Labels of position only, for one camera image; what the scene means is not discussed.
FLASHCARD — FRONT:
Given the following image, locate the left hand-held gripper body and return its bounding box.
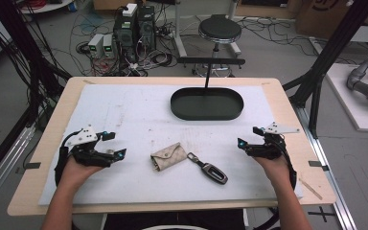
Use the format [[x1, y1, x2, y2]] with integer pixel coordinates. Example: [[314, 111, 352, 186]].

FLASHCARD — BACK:
[[64, 125, 116, 168]]

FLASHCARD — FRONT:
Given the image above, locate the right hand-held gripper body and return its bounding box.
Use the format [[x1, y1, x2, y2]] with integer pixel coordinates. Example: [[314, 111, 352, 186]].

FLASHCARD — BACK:
[[247, 122, 301, 161]]

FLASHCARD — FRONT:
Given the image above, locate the black car key fob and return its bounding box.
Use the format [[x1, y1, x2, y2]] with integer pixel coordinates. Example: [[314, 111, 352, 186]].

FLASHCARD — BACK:
[[186, 151, 229, 186]]

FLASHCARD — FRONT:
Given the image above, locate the beige key pouch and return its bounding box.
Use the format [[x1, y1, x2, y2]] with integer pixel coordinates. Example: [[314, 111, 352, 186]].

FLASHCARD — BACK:
[[149, 142, 188, 173]]

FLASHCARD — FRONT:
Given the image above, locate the black oval tray with hanger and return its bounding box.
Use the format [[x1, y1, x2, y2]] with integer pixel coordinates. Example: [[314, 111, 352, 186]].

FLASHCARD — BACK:
[[170, 57, 246, 122]]

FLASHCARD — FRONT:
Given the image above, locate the person's right hand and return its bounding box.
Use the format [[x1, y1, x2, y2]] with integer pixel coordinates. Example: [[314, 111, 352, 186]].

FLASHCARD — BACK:
[[253, 152, 291, 190]]

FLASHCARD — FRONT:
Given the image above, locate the person's left hand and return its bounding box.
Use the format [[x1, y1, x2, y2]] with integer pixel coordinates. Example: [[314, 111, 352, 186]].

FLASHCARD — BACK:
[[58, 155, 109, 194]]

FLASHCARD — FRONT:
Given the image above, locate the white foam mat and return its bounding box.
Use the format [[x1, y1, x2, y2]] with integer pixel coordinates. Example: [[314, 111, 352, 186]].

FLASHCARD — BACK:
[[37, 83, 304, 206]]

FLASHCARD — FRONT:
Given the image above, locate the black tape piece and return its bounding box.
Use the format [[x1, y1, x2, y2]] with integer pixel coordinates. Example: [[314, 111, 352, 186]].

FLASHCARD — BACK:
[[23, 162, 42, 171], [308, 160, 331, 173]]

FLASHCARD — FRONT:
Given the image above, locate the thin wooden stick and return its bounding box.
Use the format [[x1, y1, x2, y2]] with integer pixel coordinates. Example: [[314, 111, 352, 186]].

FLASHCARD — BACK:
[[298, 177, 324, 201]]

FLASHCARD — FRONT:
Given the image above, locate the person's dark clothing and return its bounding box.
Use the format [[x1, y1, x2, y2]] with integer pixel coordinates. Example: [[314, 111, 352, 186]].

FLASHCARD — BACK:
[[103, 209, 247, 230]]

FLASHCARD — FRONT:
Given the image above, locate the grey power supply unit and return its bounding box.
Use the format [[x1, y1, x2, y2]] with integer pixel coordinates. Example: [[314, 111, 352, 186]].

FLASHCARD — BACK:
[[102, 34, 116, 58], [87, 33, 105, 58]]

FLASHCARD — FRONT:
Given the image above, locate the white floor platform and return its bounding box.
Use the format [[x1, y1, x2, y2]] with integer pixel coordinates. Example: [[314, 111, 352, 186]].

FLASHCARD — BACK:
[[325, 62, 368, 134]]

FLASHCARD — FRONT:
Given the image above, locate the black computer tower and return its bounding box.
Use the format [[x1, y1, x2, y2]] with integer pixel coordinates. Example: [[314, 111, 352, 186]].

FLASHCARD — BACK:
[[136, 5, 157, 52], [112, 11, 139, 63]]

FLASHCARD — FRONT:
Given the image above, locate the black round stool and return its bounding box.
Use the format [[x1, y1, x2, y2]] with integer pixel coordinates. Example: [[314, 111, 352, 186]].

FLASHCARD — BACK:
[[193, 13, 242, 79]]

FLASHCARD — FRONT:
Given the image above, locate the white desk leg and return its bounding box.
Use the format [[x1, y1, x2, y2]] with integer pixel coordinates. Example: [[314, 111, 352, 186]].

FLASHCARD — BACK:
[[172, 0, 189, 59]]

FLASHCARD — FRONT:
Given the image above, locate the white box on computer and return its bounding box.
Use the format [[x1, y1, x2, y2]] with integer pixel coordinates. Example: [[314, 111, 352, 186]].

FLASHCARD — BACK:
[[122, 3, 139, 18]]

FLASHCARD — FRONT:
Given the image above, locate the brown cardboard box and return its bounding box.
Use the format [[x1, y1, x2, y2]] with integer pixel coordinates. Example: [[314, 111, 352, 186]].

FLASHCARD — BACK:
[[294, 0, 368, 40]]

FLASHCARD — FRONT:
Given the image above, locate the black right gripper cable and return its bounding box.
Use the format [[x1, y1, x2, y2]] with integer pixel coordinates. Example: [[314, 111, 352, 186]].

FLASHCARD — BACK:
[[277, 135, 299, 193]]

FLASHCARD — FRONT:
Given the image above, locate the aluminium rail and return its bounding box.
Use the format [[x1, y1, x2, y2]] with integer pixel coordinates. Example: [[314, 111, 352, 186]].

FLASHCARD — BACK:
[[294, 104, 359, 230], [0, 124, 36, 213]]

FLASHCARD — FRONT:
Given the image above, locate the tangle of floor cables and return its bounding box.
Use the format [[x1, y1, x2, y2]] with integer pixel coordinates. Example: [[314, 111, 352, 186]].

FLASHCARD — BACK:
[[52, 6, 180, 78]]

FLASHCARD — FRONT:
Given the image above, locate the black metal frame with cables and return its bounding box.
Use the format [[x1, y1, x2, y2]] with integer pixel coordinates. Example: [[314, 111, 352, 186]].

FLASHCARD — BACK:
[[0, 0, 73, 190]]

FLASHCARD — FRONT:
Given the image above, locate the black metal frame post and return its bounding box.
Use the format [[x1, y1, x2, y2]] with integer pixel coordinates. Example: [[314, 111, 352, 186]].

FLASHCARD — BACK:
[[282, 0, 368, 139]]

